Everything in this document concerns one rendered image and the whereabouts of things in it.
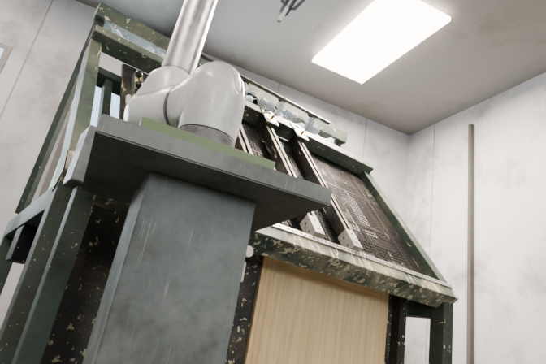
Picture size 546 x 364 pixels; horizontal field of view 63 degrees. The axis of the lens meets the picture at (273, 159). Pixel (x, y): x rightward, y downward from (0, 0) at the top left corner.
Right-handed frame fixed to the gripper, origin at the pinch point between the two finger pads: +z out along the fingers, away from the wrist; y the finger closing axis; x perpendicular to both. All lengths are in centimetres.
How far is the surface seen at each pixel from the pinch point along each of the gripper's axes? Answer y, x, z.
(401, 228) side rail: -149, -65, 55
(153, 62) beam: 39, -79, 45
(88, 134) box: 39, 51, 75
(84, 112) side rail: 49, 1, 78
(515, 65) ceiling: -230, -165, -124
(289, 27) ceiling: -42, -222, -50
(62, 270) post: 26, 65, 110
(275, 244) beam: -45, 16, 87
